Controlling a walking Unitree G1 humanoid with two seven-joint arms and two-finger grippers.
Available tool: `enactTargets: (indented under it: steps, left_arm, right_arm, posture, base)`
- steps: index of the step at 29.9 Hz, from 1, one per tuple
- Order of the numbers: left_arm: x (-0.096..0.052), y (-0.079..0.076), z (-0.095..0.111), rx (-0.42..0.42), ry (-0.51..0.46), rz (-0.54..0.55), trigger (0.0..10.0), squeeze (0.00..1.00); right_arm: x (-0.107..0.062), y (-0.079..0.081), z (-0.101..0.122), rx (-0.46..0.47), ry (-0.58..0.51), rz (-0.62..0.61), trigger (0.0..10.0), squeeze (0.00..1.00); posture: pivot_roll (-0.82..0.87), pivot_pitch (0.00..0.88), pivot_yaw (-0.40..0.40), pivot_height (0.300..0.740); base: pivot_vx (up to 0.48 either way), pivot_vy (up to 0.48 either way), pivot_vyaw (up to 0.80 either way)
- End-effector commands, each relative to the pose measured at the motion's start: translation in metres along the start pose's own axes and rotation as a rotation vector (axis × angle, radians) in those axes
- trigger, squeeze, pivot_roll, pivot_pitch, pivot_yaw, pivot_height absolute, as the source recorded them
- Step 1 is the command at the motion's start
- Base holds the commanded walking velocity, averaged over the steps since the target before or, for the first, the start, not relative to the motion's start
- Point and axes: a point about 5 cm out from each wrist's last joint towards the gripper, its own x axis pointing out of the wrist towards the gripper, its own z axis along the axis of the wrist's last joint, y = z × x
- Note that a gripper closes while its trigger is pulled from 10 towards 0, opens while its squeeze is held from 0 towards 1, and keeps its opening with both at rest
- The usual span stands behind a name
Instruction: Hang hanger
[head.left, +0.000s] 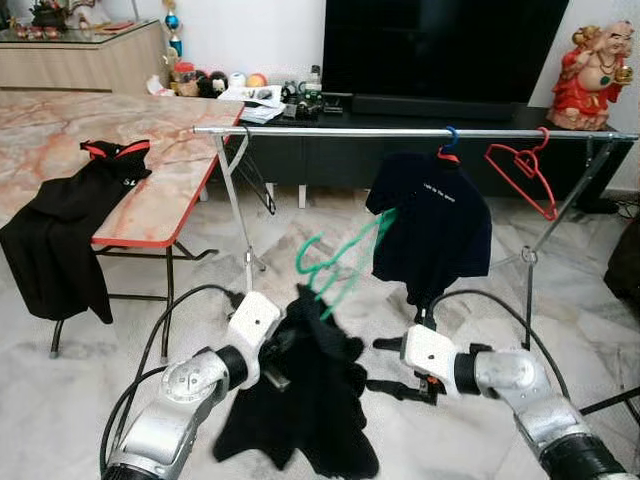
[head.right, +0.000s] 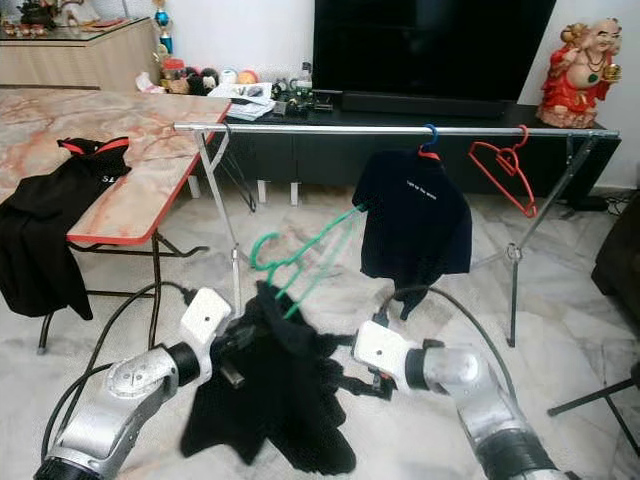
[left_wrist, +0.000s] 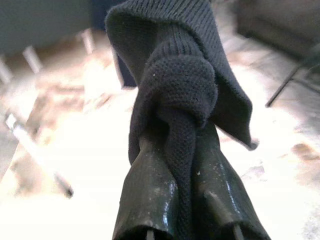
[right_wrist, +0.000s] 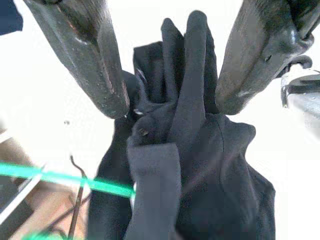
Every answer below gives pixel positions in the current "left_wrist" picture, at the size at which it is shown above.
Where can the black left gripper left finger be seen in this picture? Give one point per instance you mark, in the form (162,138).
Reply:
(150,200)

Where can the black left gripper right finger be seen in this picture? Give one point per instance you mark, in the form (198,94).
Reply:
(220,200)

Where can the black TV console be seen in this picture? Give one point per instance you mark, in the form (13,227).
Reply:
(37,20)

